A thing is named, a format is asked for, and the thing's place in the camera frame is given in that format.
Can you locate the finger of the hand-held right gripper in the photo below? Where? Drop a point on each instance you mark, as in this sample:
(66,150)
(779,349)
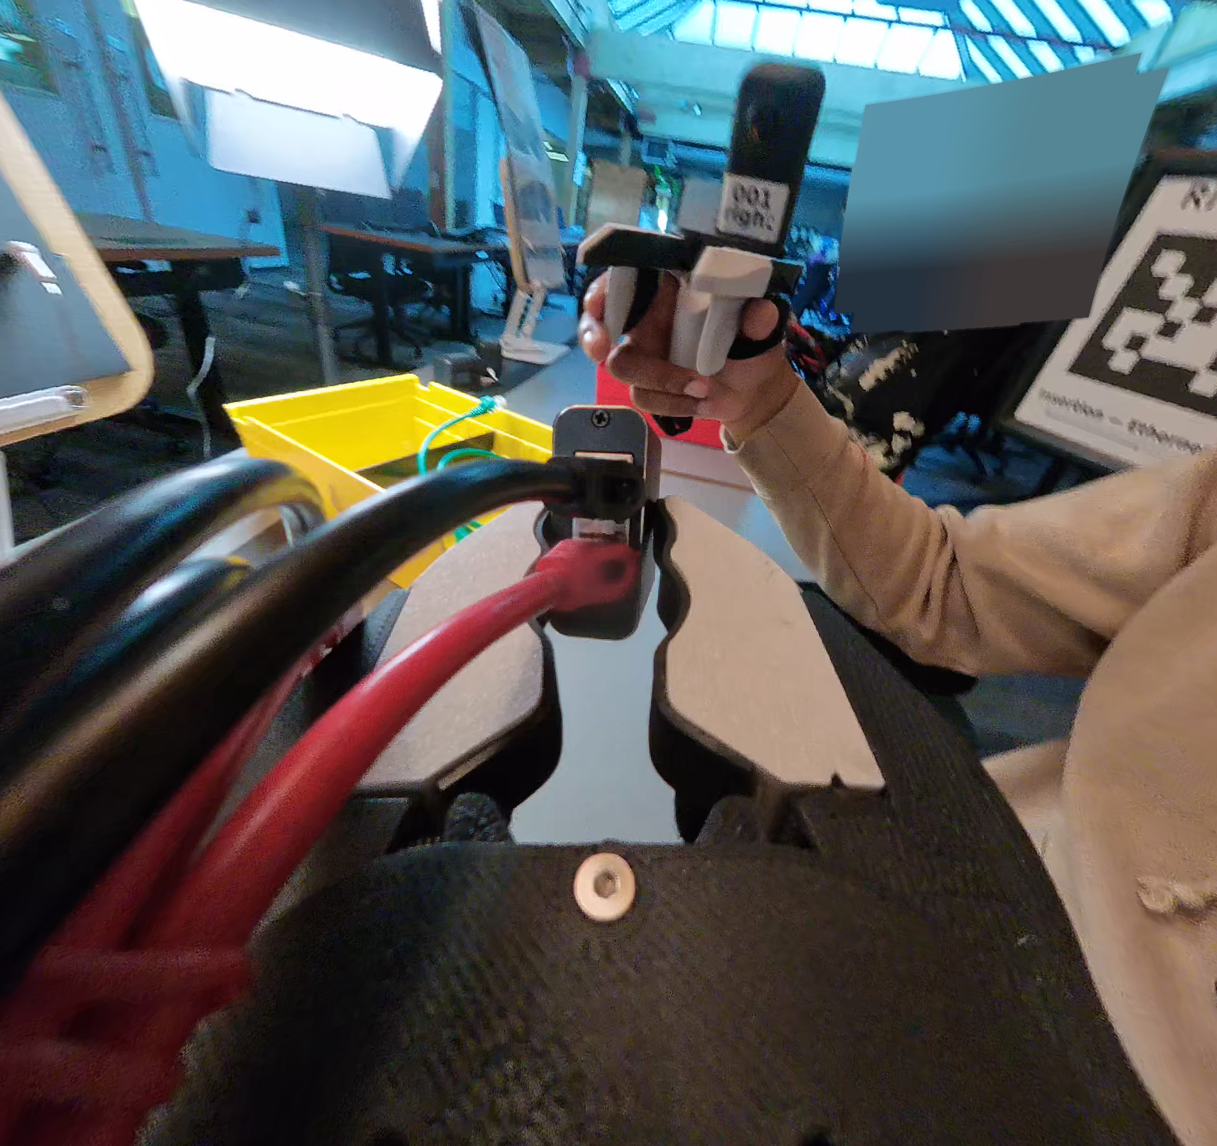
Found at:
(686,329)
(728,329)

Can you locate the black framed marker poster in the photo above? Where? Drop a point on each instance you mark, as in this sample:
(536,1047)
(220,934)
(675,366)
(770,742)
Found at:
(1169,309)

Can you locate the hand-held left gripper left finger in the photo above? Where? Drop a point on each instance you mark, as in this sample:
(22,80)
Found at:
(475,728)

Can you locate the white light panel on stand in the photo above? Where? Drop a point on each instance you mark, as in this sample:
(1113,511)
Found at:
(286,148)

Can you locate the black office chair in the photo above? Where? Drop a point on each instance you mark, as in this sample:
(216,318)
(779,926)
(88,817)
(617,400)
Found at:
(380,291)

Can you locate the picture board on white stand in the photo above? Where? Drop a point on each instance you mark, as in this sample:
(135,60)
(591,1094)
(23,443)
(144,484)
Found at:
(523,196)

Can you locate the person's right hand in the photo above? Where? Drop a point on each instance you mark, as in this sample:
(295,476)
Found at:
(685,400)

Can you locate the person's right forearm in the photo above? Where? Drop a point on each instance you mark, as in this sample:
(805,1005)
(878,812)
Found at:
(950,557)

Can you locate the wood-edged desk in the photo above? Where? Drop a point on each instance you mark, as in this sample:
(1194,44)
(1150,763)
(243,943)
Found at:
(172,244)
(409,239)

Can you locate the small black box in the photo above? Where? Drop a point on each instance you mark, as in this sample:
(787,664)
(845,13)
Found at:
(465,369)

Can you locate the red plastic bin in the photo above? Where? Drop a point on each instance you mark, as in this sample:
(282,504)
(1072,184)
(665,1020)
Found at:
(615,385)

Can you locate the black ethernet adapter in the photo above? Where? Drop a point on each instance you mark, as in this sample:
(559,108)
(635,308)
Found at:
(619,438)

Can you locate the yellow plastic bin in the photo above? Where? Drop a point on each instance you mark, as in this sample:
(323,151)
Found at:
(304,425)

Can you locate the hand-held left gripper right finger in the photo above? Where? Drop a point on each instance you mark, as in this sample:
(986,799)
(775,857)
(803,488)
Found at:
(760,671)

